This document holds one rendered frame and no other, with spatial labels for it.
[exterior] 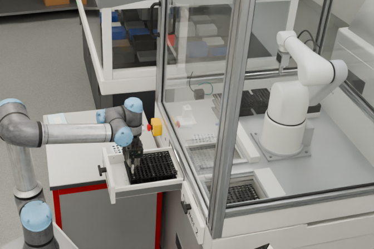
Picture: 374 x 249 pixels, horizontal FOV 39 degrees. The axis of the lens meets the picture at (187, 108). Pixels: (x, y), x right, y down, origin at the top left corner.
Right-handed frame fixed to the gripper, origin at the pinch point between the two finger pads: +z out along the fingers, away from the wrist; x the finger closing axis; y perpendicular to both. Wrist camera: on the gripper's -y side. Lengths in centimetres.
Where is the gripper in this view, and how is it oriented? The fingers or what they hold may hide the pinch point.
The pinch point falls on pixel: (132, 163)
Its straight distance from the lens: 241.8
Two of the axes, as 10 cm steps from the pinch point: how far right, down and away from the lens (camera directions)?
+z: -0.6, 8.3, 5.5
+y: 2.3, 5.5, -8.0
